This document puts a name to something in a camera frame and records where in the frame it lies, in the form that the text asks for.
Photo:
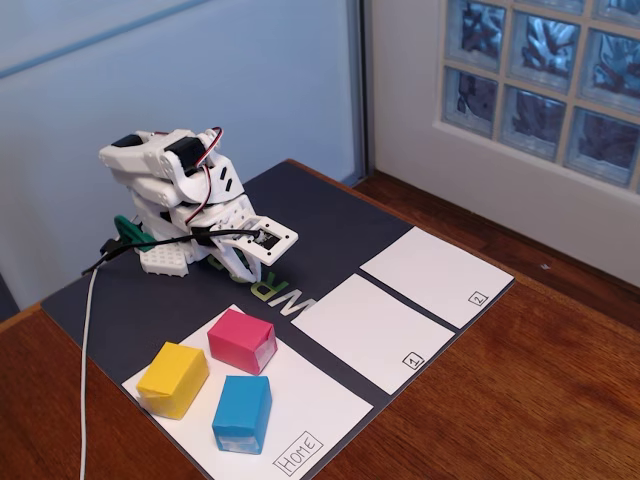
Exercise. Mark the yellow paper box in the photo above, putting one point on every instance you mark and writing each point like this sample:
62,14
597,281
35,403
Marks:
170,380

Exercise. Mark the white paper marked two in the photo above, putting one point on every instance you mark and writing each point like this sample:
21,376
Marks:
475,285

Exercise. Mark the grey metal door frame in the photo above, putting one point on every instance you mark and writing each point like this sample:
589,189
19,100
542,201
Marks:
361,75

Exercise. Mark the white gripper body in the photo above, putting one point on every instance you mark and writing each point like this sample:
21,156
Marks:
234,218

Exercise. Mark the white moving gripper finger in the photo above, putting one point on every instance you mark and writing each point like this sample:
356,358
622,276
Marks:
253,265

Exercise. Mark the green plastic clamp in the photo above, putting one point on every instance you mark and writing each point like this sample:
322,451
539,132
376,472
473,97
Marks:
135,232

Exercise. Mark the white fixed gripper finger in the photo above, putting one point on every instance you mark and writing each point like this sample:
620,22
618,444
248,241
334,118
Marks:
227,255

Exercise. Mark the dark grey work mat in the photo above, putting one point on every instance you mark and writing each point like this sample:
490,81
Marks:
130,325

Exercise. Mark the white paper marked one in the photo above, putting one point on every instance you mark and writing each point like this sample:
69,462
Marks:
400,330

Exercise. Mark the blue paper box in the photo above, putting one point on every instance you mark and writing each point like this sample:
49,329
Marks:
242,410

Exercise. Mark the white paper marked home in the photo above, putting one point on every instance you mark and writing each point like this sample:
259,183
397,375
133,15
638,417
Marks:
310,395

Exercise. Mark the glass block window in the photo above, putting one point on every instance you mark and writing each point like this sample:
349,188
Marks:
535,115

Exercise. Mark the white five-joint robot arm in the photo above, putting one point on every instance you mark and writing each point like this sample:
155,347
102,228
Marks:
140,155

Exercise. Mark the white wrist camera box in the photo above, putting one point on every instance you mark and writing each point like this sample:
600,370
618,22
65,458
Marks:
267,241

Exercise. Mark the pink paper box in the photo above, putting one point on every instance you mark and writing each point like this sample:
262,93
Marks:
235,340

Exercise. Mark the frosted door panel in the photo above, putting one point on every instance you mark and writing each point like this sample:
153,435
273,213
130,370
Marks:
75,100

